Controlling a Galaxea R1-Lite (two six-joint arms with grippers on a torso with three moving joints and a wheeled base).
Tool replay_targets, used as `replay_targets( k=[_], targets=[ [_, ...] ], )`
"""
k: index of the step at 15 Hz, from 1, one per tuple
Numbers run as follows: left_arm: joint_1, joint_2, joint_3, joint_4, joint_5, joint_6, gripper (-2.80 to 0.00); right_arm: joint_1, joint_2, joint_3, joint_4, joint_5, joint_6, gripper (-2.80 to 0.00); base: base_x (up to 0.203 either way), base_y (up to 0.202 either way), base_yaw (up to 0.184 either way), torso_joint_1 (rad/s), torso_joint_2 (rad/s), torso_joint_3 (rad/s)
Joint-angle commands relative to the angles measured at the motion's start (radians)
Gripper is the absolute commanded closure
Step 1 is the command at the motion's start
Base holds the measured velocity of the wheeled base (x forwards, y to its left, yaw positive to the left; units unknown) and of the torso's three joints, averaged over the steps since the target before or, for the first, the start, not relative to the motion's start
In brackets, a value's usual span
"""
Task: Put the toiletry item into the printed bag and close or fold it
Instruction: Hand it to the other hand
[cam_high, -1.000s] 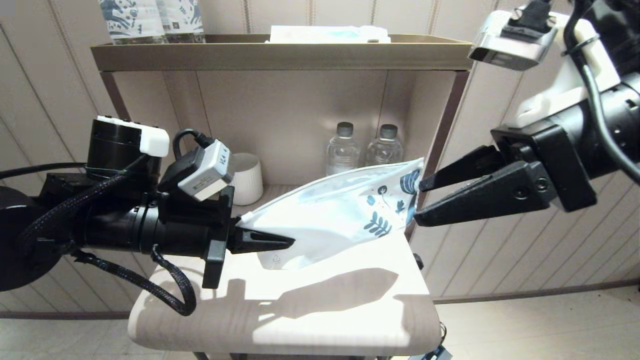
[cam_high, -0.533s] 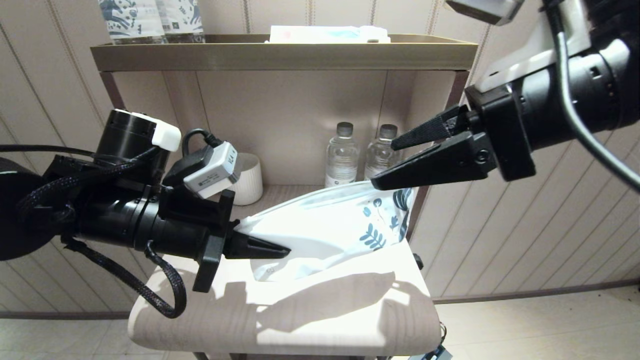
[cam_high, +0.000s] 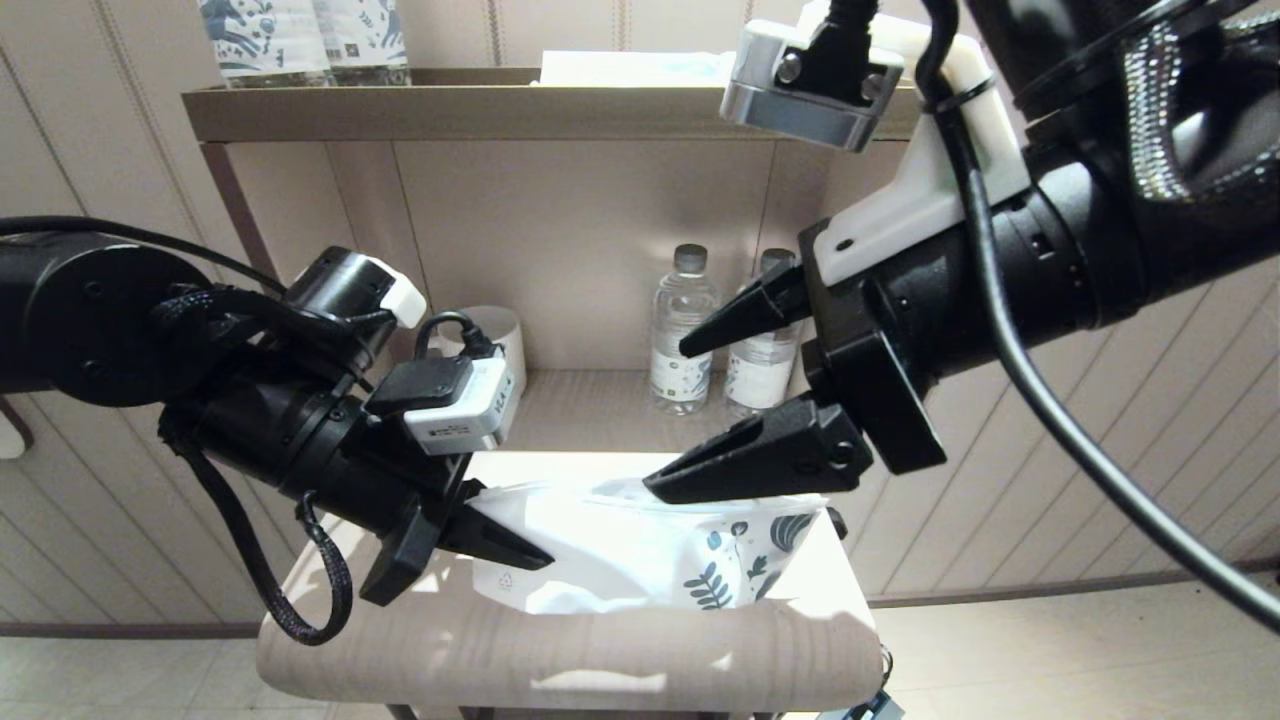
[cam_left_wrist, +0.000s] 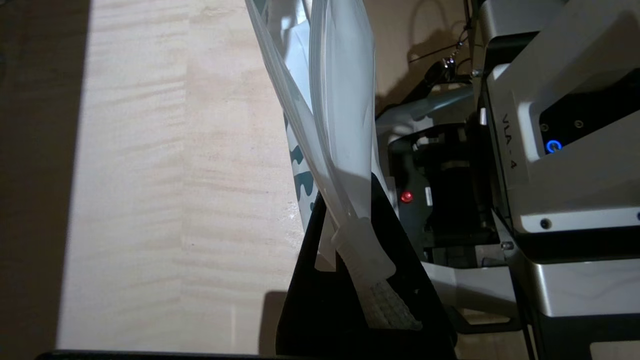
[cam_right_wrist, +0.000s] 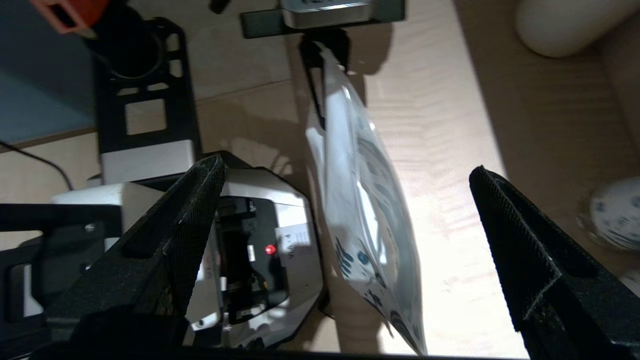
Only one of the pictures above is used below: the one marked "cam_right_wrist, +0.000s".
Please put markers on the white ribbed mug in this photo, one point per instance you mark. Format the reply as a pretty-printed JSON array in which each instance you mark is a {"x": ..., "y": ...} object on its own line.
[{"x": 565, "y": 25}]

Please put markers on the beige wooden shelf unit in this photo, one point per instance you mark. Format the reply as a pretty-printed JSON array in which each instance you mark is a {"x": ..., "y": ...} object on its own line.
[{"x": 450, "y": 125}]

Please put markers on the clear plastic water bottle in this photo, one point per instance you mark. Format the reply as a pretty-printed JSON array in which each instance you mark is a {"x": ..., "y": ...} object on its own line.
[{"x": 615, "y": 215}]

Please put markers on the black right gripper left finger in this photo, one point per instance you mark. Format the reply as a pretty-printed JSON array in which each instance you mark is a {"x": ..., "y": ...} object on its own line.
[{"x": 150, "y": 270}]

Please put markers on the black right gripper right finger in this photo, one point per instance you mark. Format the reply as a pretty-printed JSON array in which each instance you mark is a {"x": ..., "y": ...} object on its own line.
[{"x": 565, "y": 290}]

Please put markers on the white blue-printed plastic bag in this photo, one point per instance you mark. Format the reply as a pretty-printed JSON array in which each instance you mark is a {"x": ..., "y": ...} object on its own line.
[{"x": 360, "y": 200}]

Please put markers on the grey robot base chassis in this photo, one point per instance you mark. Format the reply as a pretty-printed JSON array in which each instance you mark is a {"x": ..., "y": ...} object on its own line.
[{"x": 280, "y": 215}]

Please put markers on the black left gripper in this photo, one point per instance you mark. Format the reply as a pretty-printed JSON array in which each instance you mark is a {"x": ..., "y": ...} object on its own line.
[{"x": 260, "y": 25}]

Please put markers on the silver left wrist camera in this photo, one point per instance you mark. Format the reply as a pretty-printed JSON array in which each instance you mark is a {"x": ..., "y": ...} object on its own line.
[{"x": 325, "y": 12}]

